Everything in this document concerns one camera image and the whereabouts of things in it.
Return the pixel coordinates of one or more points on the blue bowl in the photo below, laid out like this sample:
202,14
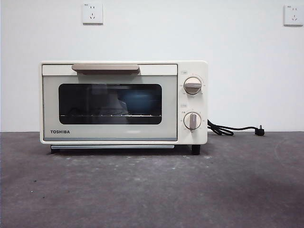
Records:
137,102

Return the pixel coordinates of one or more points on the beige oven knob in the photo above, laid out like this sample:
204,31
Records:
193,121
193,86

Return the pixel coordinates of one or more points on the cream Toshiba toaster oven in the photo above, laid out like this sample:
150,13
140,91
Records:
204,107

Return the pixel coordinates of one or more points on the white wall socket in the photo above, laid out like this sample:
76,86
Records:
294,15
93,13

